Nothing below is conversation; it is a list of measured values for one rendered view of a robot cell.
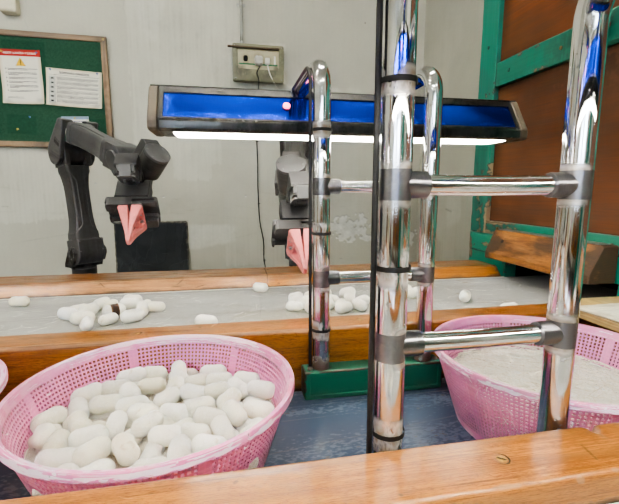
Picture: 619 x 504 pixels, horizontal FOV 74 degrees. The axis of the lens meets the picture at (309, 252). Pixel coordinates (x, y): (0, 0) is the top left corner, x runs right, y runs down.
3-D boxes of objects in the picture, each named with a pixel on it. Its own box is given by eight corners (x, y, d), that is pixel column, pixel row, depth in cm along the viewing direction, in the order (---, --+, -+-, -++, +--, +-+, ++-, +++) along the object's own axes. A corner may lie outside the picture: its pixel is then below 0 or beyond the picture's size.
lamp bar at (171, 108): (155, 137, 66) (153, 90, 65) (498, 144, 78) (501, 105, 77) (145, 130, 59) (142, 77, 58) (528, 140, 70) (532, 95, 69)
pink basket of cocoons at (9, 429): (13, 443, 46) (3, 363, 44) (236, 384, 60) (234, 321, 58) (-20, 684, 24) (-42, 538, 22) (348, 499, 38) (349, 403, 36)
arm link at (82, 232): (106, 261, 112) (88, 140, 109) (81, 264, 106) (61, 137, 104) (94, 261, 115) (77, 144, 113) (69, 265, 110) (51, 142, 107)
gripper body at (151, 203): (156, 202, 85) (159, 179, 89) (103, 202, 83) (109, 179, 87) (160, 224, 89) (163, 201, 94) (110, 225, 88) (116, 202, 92)
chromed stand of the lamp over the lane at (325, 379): (285, 347, 73) (283, 86, 67) (391, 340, 77) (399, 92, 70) (304, 401, 55) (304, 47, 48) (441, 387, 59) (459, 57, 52)
